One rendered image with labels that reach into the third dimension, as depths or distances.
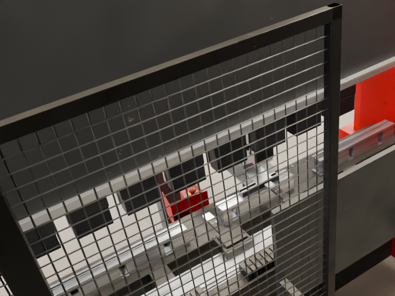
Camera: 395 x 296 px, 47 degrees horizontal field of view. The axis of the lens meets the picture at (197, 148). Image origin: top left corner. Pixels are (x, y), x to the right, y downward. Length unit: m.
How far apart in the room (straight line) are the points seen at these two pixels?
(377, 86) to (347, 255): 1.10
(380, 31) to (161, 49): 0.90
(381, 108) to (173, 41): 1.56
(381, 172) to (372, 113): 1.05
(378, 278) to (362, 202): 1.39
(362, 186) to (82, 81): 0.96
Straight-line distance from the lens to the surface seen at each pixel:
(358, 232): 1.73
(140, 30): 1.25
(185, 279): 1.70
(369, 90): 2.62
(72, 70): 1.21
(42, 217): 1.35
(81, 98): 0.64
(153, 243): 1.88
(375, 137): 2.44
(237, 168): 2.13
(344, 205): 1.58
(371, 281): 2.97
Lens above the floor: 2.25
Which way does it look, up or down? 33 degrees down
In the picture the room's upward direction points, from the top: 10 degrees counter-clockwise
